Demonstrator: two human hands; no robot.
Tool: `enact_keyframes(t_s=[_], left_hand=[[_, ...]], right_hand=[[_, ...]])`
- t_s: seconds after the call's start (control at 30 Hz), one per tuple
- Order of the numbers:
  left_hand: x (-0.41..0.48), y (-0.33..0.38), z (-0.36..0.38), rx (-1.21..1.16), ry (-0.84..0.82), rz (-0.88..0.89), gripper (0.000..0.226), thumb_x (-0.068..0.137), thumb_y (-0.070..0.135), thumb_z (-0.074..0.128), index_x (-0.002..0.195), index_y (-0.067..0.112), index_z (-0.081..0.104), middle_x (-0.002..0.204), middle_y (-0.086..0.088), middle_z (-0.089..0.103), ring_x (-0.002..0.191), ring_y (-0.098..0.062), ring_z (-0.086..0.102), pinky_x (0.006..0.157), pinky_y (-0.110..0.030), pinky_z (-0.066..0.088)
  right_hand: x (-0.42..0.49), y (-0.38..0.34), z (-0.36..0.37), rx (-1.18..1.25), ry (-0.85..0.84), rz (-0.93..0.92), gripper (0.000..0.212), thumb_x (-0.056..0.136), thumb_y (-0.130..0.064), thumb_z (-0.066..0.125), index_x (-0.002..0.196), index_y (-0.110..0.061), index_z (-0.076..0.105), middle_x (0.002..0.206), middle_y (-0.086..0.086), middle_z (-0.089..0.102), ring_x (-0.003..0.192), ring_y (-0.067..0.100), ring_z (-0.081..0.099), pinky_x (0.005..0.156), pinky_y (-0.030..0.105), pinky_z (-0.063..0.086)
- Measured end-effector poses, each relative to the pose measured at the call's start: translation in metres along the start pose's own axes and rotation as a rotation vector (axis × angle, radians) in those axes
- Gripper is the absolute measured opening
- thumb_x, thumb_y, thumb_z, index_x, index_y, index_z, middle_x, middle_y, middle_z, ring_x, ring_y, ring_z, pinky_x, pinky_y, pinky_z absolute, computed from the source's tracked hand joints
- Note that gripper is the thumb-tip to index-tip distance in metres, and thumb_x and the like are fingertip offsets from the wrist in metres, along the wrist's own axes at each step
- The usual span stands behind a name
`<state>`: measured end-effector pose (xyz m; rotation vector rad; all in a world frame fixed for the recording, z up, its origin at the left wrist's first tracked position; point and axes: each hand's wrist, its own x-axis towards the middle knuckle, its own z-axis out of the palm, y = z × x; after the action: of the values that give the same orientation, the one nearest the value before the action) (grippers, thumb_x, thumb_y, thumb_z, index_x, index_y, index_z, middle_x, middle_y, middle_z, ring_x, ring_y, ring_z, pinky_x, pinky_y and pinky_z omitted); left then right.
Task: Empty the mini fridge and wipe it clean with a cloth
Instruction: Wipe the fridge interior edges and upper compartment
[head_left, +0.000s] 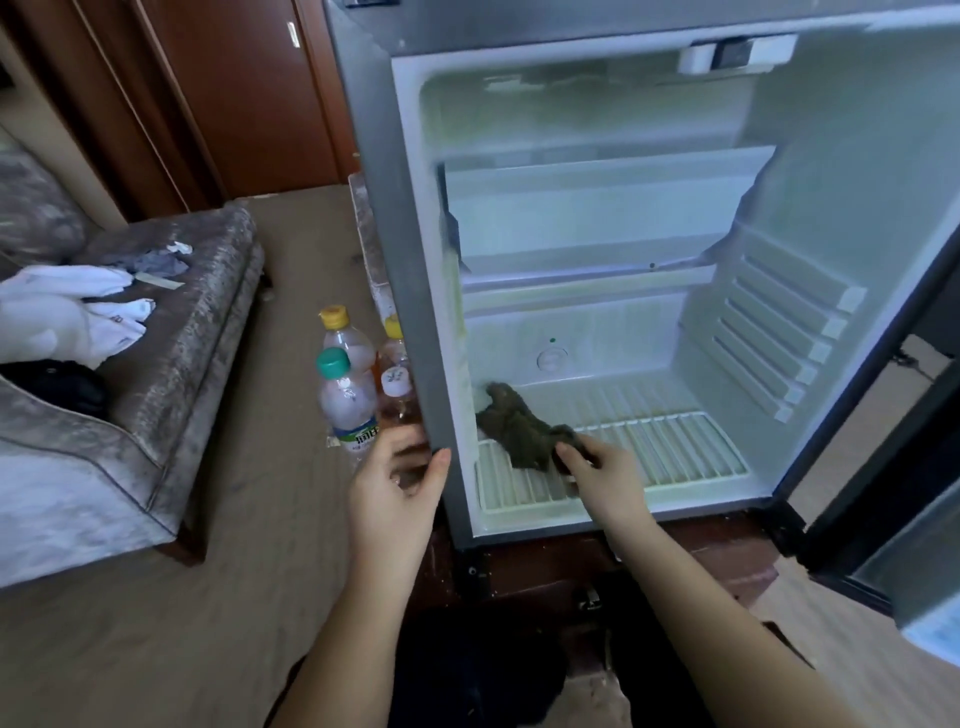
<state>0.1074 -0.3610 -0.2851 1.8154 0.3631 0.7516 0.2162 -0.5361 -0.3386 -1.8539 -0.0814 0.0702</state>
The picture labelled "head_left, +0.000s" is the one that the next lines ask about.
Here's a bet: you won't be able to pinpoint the person's right hand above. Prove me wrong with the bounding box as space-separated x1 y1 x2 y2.
553 432 656 534

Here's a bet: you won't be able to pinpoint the person's left hand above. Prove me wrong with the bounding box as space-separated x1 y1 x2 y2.
348 423 453 594

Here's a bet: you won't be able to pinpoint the white wire shelf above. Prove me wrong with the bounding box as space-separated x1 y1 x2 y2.
475 409 752 512

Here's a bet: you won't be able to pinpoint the dark grey cloth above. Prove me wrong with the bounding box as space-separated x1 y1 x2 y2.
475 381 590 479

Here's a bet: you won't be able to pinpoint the brown tea bottle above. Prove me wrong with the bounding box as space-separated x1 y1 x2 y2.
375 364 428 444

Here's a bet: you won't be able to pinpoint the green cap water bottle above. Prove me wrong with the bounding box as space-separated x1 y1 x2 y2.
315 346 383 456

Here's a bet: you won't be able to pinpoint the orange soda bottle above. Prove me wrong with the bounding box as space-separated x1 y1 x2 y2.
316 304 380 384

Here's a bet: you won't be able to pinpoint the fridge door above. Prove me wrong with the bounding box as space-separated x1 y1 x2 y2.
772 225 960 672

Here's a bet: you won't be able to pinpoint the grey mini fridge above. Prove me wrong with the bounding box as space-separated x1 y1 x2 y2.
322 0 960 549

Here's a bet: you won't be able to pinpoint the person's left forearm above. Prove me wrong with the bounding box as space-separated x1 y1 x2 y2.
267 570 429 728

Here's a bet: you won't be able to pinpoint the person's right forearm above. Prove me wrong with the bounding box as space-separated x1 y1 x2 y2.
607 510 864 728

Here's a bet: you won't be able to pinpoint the person's dark trousers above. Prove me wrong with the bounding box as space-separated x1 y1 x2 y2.
270 592 812 728

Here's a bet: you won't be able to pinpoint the dark red wooden stand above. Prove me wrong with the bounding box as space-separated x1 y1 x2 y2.
405 510 785 632

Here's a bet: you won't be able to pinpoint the grey upholstered bench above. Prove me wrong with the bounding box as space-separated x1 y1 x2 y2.
348 169 399 324

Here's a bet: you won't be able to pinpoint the grey velvet sofa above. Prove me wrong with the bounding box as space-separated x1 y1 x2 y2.
0 127 269 590

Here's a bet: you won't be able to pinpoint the grey garment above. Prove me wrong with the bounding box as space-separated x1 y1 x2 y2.
102 240 194 282

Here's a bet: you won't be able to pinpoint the black garment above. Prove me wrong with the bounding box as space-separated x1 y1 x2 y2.
0 360 110 419

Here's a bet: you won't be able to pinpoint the large white garment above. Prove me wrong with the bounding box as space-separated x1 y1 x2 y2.
0 292 158 372

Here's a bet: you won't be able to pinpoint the small white garment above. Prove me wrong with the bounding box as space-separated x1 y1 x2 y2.
0 264 134 302

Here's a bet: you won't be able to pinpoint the grey velvet cushion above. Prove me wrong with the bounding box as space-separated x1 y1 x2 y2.
0 132 95 269

